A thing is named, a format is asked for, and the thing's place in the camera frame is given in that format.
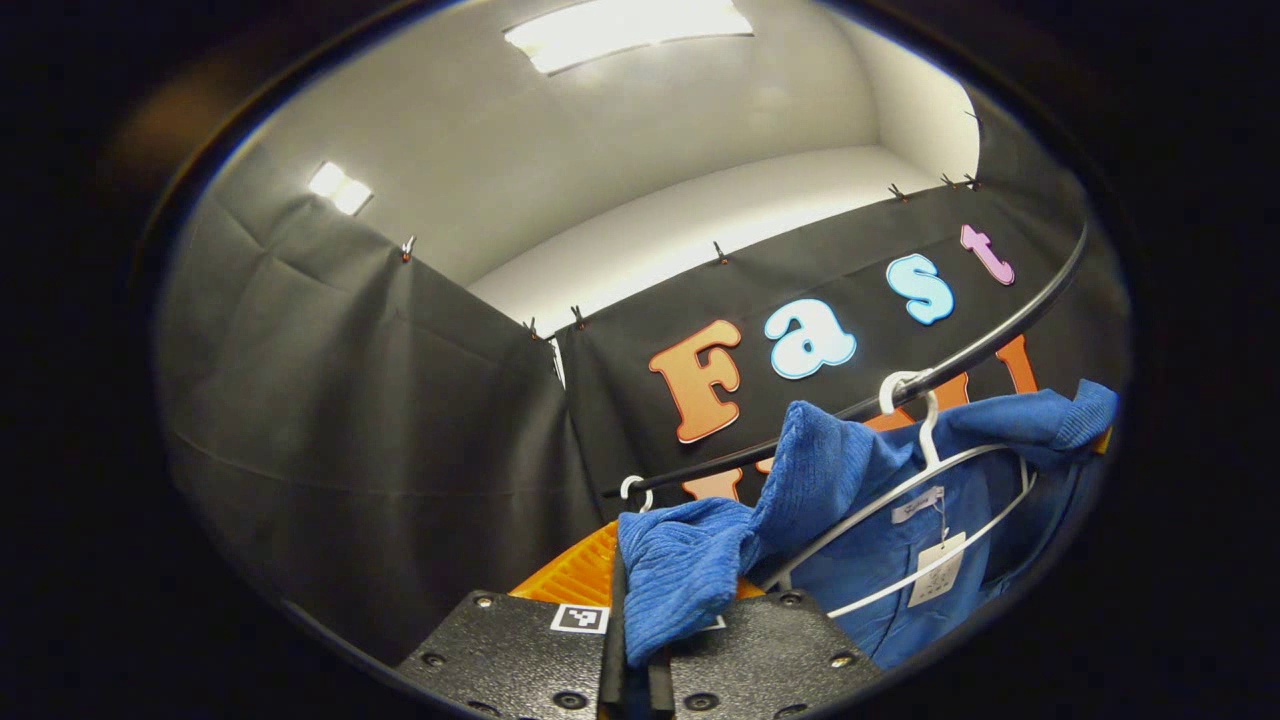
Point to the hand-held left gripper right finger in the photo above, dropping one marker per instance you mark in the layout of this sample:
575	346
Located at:
660	695

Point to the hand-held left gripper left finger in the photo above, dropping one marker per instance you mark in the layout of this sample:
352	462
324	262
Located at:
613	690

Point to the white plastic clothes hanger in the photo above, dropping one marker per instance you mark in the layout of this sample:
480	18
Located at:
632	478
925	435

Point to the black metal clothes rack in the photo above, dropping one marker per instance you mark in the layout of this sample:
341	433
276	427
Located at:
700	465

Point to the black backdrop cloth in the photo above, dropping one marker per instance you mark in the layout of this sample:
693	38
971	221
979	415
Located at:
350	420

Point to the small square ceiling light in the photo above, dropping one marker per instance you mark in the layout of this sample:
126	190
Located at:
340	188

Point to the large rectangular ceiling light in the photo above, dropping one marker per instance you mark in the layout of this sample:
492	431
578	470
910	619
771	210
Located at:
630	30

